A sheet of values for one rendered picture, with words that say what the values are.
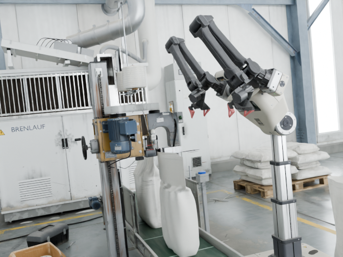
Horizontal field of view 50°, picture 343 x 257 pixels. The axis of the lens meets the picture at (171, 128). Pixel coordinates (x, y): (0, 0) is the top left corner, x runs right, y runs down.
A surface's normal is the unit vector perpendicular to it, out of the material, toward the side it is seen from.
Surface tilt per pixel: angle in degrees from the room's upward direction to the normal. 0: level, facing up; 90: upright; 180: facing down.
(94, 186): 91
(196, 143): 90
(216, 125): 90
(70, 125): 90
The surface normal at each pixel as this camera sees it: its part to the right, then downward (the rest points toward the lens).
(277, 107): 0.62, 0.40
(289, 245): 0.29, 0.02
